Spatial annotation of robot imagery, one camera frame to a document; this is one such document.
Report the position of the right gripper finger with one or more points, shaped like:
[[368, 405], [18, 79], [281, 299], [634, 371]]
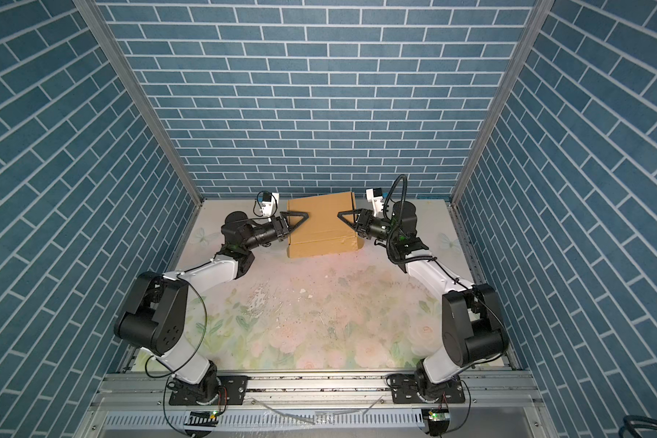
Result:
[[353, 212], [350, 221]]

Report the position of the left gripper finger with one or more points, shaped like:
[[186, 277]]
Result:
[[287, 214], [291, 224]]

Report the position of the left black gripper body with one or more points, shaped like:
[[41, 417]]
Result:
[[266, 234]]

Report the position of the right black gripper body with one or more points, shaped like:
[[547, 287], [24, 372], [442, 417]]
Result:
[[374, 228]]

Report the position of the brown cardboard box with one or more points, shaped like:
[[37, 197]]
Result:
[[323, 233]]

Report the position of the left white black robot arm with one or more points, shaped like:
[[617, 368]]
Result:
[[152, 315]]

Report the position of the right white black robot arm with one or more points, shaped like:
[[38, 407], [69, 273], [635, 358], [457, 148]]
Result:
[[472, 330]]

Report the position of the left green circuit board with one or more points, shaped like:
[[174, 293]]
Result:
[[197, 419]]

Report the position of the green circuit board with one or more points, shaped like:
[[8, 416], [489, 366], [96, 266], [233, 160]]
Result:
[[197, 419], [436, 416]]

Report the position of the right green circuit board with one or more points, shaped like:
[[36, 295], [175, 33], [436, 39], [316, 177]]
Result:
[[436, 416]]

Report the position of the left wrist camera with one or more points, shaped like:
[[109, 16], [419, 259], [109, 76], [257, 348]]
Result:
[[266, 204]]

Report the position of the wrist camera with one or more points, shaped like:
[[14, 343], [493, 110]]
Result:
[[376, 198], [266, 204]]

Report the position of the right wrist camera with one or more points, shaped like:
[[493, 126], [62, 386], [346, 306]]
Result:
[[376, 198]]

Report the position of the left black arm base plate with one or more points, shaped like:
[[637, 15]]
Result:
[[215, 390]]

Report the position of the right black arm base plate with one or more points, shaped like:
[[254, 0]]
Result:
[[416, 388]]

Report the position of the aluminium front rail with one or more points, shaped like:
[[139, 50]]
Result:
[[498, 403]]

